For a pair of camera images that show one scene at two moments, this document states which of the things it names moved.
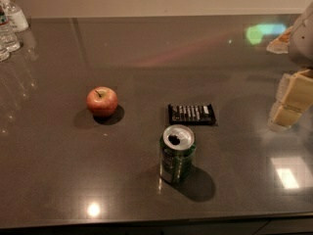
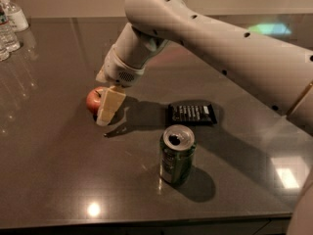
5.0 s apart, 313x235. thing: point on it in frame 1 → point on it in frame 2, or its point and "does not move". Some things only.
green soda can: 177,151 does not move
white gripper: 303,41 → 119,71
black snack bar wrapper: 194,115 does not move
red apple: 102,101 does not move
